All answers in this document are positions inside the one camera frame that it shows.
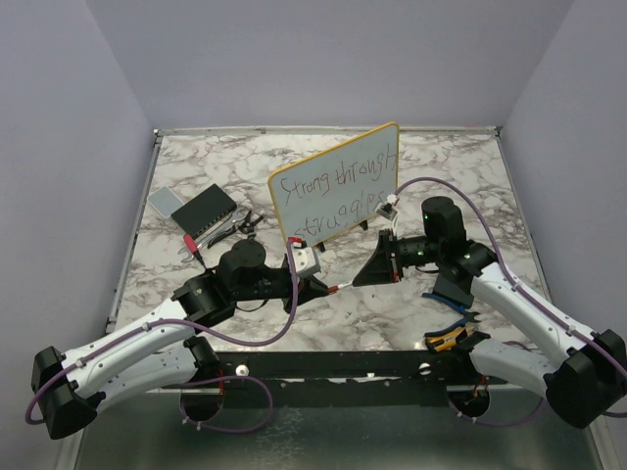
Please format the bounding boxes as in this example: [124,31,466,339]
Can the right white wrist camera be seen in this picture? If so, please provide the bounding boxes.
[375,194,399,235]

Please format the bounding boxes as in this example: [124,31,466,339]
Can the purple cable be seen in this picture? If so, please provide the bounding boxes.
[24,239,301,435]
[391,176,627,427]

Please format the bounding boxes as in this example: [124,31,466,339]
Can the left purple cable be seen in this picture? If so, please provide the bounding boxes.
[24,239,301,435]

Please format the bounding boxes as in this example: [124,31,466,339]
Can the yellow framed whiteboard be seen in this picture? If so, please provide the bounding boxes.
[267,122,400,246]

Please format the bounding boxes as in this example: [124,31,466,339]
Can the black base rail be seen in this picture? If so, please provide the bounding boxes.
[217,351,481,408]

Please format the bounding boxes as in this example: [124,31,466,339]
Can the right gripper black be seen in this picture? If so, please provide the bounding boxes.
[353,229,443,286]

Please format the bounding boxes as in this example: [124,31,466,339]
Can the blue handled pliers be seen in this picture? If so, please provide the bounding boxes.
[421,293,479,324]

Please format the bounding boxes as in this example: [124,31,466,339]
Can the white marker pen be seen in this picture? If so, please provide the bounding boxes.
[336,281,353,290]

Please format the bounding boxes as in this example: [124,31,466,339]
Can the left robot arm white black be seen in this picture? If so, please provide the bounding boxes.
[24,238,333,440]

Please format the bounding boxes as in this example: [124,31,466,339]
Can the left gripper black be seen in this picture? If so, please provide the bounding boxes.
[234,268,330,314]

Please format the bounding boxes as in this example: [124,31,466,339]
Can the yellow black utility knife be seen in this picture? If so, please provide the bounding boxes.
[423,319,479,353]

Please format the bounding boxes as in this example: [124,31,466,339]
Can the black flat box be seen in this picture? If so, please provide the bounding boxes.
[432,274,474,308]

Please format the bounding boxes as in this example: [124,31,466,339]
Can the aluminium table frame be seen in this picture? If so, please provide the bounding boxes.
[58,127,620,469]

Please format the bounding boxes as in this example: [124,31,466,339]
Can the black pruning shears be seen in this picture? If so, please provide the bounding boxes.
[237,211,265,239]

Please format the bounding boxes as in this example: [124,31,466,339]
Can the black network switch box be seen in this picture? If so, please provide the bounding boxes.
[171,184,237,239]

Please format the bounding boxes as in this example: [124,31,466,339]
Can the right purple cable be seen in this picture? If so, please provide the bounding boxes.
[391,176,627,427]

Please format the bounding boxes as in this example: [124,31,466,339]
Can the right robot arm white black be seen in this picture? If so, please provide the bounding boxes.
[353,196,626,429]

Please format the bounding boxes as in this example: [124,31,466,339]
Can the grey white small device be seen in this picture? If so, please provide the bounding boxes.
[147,187,183,218]

